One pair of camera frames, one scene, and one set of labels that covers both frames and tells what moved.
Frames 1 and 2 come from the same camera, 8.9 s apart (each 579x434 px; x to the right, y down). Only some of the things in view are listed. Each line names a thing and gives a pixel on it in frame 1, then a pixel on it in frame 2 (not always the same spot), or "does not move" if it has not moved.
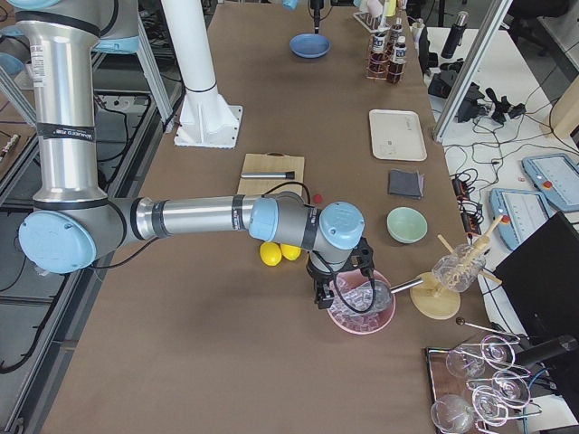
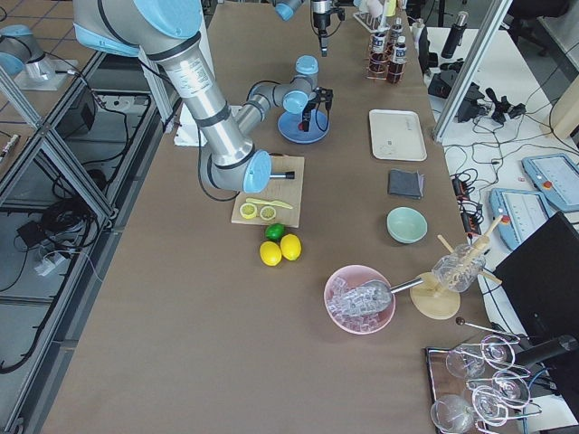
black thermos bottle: [455, 34] does not move
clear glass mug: [459, 269] does not move
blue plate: [309, 45] → [288, 127]
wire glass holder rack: [478, 384] does not move
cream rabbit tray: [397, 135] does not move
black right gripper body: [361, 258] → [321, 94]
